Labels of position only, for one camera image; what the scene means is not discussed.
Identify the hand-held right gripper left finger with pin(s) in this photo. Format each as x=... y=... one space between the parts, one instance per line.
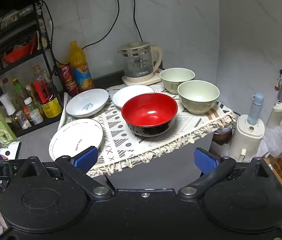
x=86 y=156

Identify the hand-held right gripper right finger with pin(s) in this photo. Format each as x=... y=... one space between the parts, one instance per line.
x=204 y=161

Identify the white plate with leaf pattern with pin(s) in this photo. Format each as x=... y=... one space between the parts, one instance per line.
x=73 y=137

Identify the white plate with blue print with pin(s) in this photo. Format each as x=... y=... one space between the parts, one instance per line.
x=86 y=102

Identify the pale green bowl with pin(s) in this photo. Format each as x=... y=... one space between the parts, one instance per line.
x=198 y=96
x=177 y=77

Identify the red and black bowl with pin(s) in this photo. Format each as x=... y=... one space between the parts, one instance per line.
x=149 y=112

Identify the small white plate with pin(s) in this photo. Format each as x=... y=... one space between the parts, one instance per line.
x=131 y=95

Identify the white plastic object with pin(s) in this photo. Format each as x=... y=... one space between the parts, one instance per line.
x=9 y=151

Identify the brown pot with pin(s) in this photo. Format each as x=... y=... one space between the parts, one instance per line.
x=222 y=136

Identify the patterned fringed tablecloth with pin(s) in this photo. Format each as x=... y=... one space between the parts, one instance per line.
x=121 y=145

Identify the clear jar with white lid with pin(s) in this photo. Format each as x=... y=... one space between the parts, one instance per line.
x=23 y=120

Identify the white countertop appliance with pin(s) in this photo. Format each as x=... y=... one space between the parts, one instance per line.
x=248 y=140

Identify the white cylindrical bottle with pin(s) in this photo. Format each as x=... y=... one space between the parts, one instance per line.
x=7 y=103

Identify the white cap seasoning bottle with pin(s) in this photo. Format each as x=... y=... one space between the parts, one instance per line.
x=29 y=105

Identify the clear plastic bag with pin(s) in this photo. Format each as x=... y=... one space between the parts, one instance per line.
x=273 y=140

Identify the bottle with green cap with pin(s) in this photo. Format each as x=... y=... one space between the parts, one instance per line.
x=19 y=90

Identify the light blue bottle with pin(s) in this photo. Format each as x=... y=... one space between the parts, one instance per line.
x=254 y=107

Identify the orange juice bottle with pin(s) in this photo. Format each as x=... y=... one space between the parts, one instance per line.
x=81 y=72

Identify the cream thermos jug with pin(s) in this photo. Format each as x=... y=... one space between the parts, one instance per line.
x=276 y=115

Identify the cream kettle base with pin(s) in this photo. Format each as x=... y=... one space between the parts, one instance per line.
x=136 y=80

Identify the glass electric kettle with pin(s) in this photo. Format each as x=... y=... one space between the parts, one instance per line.
x=138 y=62

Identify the red plastic basket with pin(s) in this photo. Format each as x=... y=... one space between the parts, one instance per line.
x=17 y=52

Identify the black metal rack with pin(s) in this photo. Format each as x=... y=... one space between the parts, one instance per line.
x=46 y=52

